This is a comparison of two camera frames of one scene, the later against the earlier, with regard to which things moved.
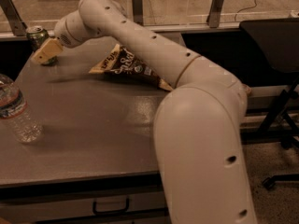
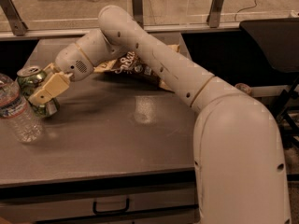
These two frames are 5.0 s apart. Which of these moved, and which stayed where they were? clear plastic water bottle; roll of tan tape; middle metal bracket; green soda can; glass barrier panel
Moved: green soda can
Stayed: clear plastic water bottle; middle metal bracket; roll of tan tape; glass barrier panel
